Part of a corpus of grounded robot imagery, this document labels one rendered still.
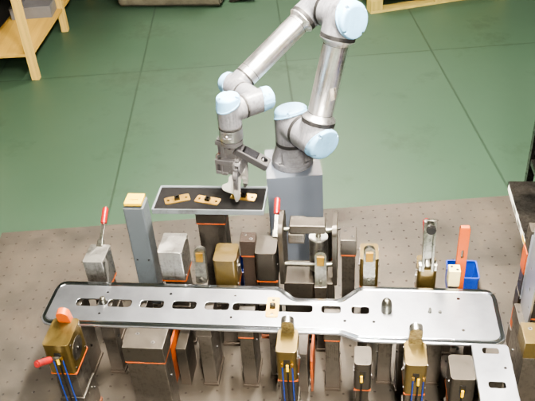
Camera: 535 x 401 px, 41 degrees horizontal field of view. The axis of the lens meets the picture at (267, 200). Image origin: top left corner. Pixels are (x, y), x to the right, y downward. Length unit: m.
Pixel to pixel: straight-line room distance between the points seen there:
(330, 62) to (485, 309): 0.90
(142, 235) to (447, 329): 1.05
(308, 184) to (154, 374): 0.89
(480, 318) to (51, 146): 3.70
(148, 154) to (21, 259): 2.04
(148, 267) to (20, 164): 2.68
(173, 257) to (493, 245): 1.30
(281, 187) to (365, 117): 2.65
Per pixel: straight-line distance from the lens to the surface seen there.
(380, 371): 2.37
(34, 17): 6.97
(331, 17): 2.33
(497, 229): 3.05
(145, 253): 2.56
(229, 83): 2.35
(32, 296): 2.91
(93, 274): 2.43
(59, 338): 2.17
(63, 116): 5.65
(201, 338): 2.27
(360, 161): 4.70
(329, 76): 2.38
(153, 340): 2.13
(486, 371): 2.08
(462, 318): 2.21
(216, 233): 2.44
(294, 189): 2.62
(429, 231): 2.17
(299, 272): 2.38
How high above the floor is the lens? 2.54
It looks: 35 degrees down
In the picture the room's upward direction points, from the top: 4 degrees counter-clockwise
